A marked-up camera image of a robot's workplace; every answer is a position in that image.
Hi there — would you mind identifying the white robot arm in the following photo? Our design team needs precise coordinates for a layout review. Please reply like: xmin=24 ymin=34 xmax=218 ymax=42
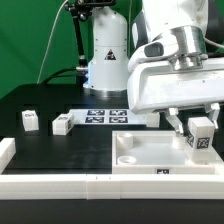
xmin=85 ymin=0 xmax=224 ymax=134

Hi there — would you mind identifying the white marker sheet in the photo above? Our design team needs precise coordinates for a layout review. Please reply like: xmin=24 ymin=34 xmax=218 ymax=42
xmin=70 ymin=109 xmax=146 ymax=125

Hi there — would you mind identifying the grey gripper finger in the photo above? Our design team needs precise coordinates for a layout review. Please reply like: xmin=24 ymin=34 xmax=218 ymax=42
xmin=165 ymin=108 xmax=184 ymax=136
xmin=205 ymin=103 xmax=220 ymax=129

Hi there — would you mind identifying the white cable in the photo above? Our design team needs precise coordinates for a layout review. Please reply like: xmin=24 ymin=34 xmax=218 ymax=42
xmin=36 ymin=0 xmax=69 ymax=85

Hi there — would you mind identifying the black cable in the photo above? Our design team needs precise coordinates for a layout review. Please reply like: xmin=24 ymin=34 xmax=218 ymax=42
xmin=41 ymin=67 xmax=88 ymax=85

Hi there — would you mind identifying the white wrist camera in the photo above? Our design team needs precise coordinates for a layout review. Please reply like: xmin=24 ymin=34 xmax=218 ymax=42
xmin=128 ymin=34 xmax=179 ymax=72

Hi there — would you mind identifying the white U-shaped fence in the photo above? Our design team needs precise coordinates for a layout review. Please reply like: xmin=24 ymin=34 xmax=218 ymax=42
xmin=0 ymin=138 xmax=224 ymax=200

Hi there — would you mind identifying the white square tabletop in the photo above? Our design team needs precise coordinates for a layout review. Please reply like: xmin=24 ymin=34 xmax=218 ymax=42
xmin=112 ymin=131 xmax=215 ymax=175

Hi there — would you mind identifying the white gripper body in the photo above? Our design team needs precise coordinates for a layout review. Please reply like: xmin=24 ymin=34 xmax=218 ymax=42
xmin=127 ymin=58 xmax=224 ymax=114

